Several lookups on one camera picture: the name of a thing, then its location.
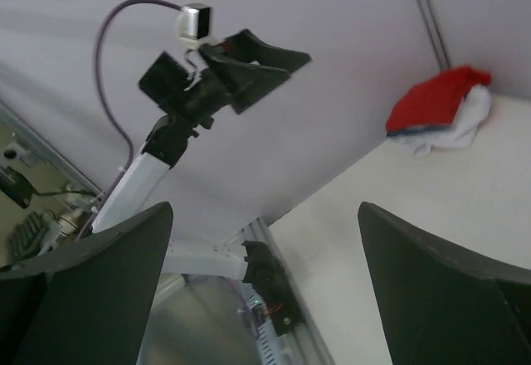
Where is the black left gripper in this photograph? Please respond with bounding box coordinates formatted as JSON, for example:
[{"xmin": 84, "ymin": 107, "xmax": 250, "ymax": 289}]
[{"xmin": 138, "ymin": 29, "xmax": 311, "ymax": 129}]

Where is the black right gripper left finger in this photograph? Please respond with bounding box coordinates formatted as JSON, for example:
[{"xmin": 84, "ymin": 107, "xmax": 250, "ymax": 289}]
[{"xmin": 1, "ymin": 202, "xmax": 173, "ymax": 364}]

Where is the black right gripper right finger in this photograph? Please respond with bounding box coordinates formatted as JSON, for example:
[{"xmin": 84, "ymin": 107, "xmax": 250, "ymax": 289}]
[{"xmin": 358, "ymin": 202, "xmax": 530, "ymax": 364}]

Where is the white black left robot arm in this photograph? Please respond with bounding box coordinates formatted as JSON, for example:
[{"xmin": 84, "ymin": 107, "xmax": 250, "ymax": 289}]
[{"xmin": 90, "ymin": 29, "xmax": 312, "ymax": 336}]

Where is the folded blue t-shirt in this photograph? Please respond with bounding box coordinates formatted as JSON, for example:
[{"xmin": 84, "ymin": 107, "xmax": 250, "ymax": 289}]
[{"xmin": 386, "ymin": 124, "xmax": 451, "ymax": 138}]

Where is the folded red t-shirt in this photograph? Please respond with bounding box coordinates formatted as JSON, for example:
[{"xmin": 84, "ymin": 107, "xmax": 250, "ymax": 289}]
[{"xmin": 385, "ymin": 65, "xmax": 492, "ymax": 132}]

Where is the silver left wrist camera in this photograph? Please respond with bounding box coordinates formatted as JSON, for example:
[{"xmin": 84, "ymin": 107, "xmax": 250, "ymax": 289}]
[{"xmin": 176, "ymin": 3, "xmax": 212, "ymax": 50}]

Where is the aluminium mounting rail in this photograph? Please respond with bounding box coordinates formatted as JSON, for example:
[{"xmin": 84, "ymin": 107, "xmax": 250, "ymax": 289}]
[{"xmin": 235, "ymin": 217, "xmax": 334, "ymax": 364}]

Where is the white slotted cable duct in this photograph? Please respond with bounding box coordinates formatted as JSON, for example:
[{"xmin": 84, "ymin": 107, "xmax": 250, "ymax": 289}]
[{"xmin": 242, "ymin": 284, "xmax": 283, "ymax": 365}]

